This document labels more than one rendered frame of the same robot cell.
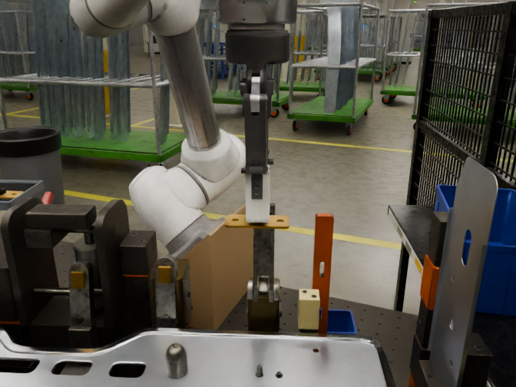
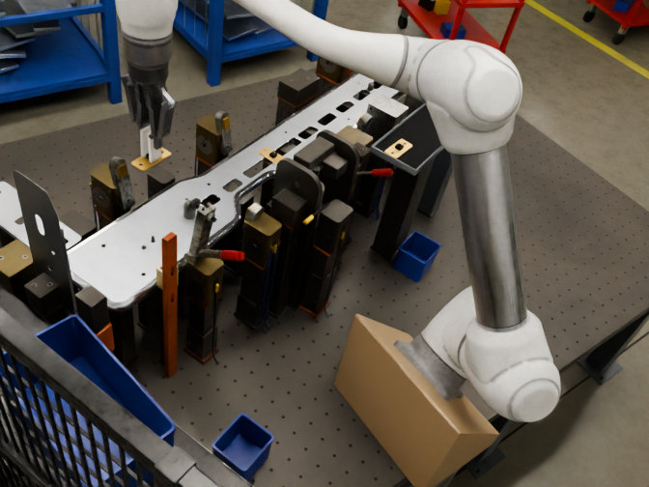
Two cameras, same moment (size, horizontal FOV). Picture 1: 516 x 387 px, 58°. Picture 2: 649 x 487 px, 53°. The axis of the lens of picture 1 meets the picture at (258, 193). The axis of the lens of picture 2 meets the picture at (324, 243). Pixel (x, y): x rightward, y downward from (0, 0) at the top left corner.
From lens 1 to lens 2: 1.70 m
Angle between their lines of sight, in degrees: 91
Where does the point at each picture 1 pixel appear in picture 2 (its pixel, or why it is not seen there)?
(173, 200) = (448, 314)
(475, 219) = (32, 204)
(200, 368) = (183, 223)
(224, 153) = (470, 340)
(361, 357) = (115, 289)
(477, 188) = (32, 190)
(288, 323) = (304, 452)
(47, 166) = not seen: outside the picture
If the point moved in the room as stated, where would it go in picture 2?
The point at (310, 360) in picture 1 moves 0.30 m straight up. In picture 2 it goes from (138, 266) to (132, 165)
